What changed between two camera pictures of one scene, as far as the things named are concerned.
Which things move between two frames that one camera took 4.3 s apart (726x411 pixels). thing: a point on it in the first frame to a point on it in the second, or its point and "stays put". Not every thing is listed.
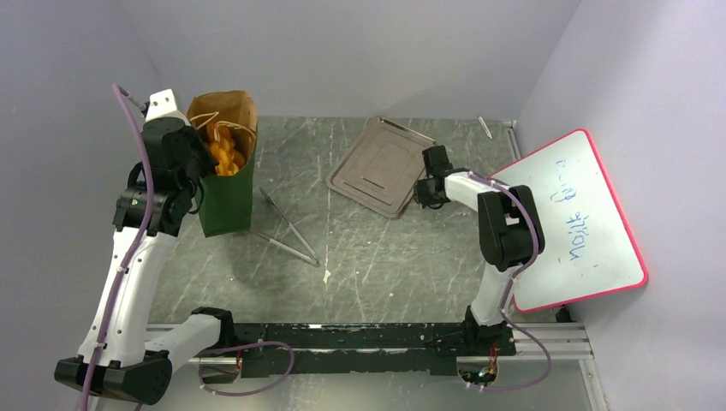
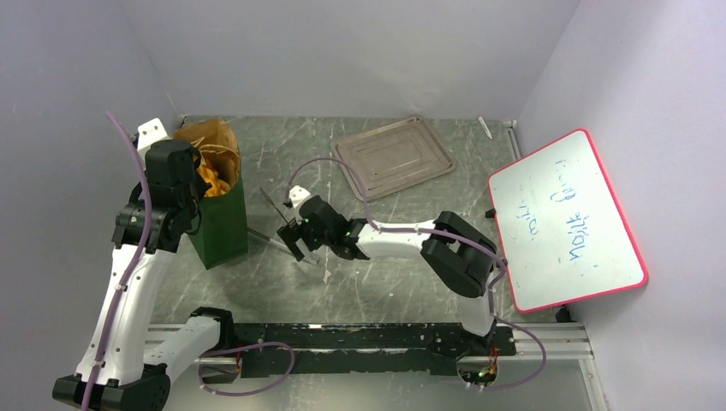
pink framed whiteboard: [590, 252] stays put
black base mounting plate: [402, 348] stays put
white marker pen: [484, 127] stays put
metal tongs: [313, 263] stays put
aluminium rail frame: [561, 341] stays put
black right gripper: [420, 197] to [288, 234]
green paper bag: [226, 202] to [223, 218]
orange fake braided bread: [229, 159] to [218, 187]
